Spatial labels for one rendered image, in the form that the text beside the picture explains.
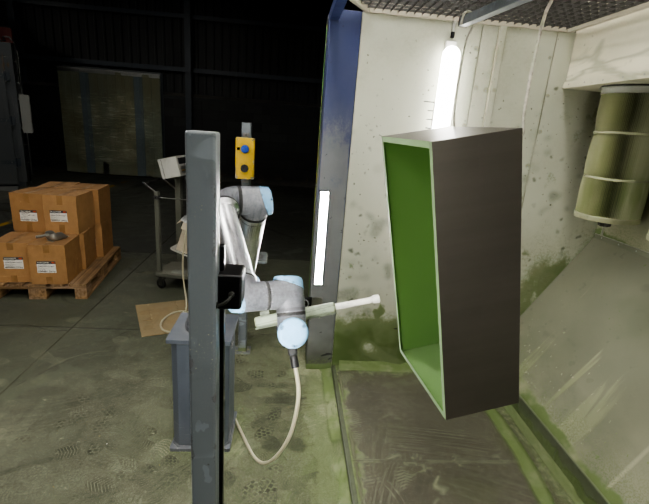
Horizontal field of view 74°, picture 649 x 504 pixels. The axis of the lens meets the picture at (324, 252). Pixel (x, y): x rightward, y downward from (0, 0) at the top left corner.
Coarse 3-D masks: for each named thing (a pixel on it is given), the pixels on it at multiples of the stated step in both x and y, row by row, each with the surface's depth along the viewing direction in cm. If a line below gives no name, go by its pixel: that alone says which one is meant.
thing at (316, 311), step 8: (376, 296) 165; (328, 304) 162; (336, 304) 163; (344, 304) 163; (352, 304) 164; (360, 304) 164; (264, 312) 161; (312, 312) 161; (320, 312) 161; (328, 312) 161; (336, 312) 162; (256, 320) 158; (264, 320) 158; (272, 320) 159; (256, 328) 158; (288, 352) 159; (296, 352) 159; (296, 360) 159
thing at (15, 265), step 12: (0, 240) 369; (12, 240) 372; (24, 240) 374; (0, 252) 365; (12, 252) 367; (24, 252) 369; (0, 264) 368; (12, 264) 370; (24, 264) 372; (0, 276) 371; (12, 276) 373; (24, 276) 375
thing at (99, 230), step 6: (108, 222) 471; (96, 228) 446; (102, 228) 450; (108, 228) 472; (96, 234) 448; (102, 234) 451; (108, 234) 472; (96, 240) 450; (102, 240) 451; (108, 240) 472; (96, 246) 451; (102, 246) 452; (108, 246) 473; (96, 252) 453; (102, 252) 454
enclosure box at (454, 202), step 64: (448, 128) 198; (512, 128) 158; (448, 192) 157; (512, 192) 162; (448, 256) 165; (512, 256) 170; (448, 320) 173; (512, 320) 178; (448, 384) 182; (512, 384) 188
